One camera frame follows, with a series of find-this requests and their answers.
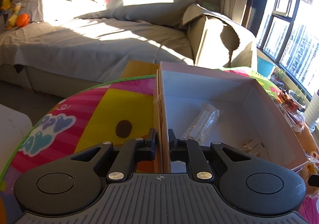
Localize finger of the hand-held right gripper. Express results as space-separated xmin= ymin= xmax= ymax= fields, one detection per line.
xmin=308 ymin=174 xmax=319 ymax=187

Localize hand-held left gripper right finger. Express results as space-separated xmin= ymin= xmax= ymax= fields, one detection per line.
xmin=167 ymin=129 xmax=260 ymax=181

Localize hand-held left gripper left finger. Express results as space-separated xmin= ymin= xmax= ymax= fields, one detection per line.
xmin=70 ymin=128 xmax=158 ymax=182

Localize bread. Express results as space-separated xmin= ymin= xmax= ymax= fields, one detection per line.
xmin=291 ymin=151 xmax=319 ymax=198

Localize clear nut bar packet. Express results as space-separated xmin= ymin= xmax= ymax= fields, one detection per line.
xmin=181 ymin=103 xmax=220 ymax=146

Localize pink cardboard box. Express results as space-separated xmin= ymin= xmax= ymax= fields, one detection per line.
xmin=153 ymin=61 xmax=308 ymax=173

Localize colourful cartoon play mat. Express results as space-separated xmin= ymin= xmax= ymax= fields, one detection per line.
xmin=0 ymin=67 xmax=319 ymax=224

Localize white ribbed vase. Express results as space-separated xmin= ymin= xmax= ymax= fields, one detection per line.
xmin=304 ymin=91 xmax=319 ymax=130

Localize brown cardboard sheet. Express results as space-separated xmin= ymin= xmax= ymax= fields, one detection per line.
xmin=120 ymin=60 xmax=160 ymax=79

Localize red orange snack packet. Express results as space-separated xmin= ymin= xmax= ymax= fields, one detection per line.
xmin=274 ymin=90 xmax=306 ymax=132

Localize small potted plant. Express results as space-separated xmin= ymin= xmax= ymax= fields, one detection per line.
xmin=289 ymin=87 xmax=307 ymax=110

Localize grey covered sofa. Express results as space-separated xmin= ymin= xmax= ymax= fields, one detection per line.
xmin=0 ymin=0 xmax=258 ymax=97

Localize teal plastic bucket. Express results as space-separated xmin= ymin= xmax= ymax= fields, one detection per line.
xmin=257 ymin=56 xmax=276 ymax=79

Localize white ottoman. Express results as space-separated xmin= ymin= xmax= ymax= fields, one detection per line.
xmin=0 ymin=103 xmax=33 ymax=145

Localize grey sofa back cushion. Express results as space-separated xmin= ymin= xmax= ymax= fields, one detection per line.
xmin=107 ymin=0 xmax=197 ymax=28

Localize black framed window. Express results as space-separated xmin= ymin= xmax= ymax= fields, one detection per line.
xmin=257 ymin=0 xmax=319 ymax=95

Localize orange ball toy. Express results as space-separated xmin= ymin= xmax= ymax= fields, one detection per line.
xmin=15 ymin=13 xmax=30 ymax=26

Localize yellow plush toy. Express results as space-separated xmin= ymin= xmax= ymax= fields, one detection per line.
xmin=6 ymin=2 xmax=23 ymax=30

